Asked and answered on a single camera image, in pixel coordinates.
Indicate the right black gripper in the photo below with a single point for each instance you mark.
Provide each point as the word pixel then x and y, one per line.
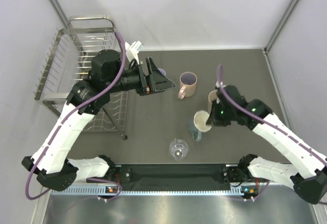
pixel 213 119

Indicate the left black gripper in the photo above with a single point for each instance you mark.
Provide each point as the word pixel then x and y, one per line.
pixel 147 85

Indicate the teal ceramic mug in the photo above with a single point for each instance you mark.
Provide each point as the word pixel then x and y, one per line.
pixel 197 125

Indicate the clear glass cup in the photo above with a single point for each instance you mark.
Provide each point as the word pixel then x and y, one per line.
pixel 178 149

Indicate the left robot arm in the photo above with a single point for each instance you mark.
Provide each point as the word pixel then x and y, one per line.
pixel 107 75

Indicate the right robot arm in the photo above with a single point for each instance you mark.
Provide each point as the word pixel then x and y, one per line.
pixel 306 171

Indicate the steel dish rack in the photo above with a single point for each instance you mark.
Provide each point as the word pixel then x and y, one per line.
pixel 68 61

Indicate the lavender plastic cup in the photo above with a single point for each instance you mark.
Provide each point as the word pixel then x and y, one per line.
pixel 162 71

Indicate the beige plastic cup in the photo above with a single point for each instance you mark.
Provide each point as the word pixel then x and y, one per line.
pixel 212 96

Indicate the pink mug lavender inside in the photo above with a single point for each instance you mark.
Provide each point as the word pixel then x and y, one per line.
pixel 188 84

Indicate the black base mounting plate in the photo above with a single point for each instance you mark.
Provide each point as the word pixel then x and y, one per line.
pixel 213 176

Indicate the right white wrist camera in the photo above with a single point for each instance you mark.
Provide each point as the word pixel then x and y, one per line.
pixel 218 85

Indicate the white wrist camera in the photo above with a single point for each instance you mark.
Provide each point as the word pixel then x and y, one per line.
pixel 132 50
pixel 218 85

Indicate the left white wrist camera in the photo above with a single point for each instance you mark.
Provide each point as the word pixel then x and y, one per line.
pixel 132 50

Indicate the grey slotted cable duct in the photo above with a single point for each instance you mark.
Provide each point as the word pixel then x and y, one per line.
pixel 110 190

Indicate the left aluminium frame post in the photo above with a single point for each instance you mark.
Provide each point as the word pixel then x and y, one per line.
pixel 60 13

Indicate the aluminium frame post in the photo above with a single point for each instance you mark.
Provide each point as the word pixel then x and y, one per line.
pixel 291 6
pixel 60 13

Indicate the right aluminium frame post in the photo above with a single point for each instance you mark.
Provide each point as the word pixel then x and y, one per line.
pixel 291 6

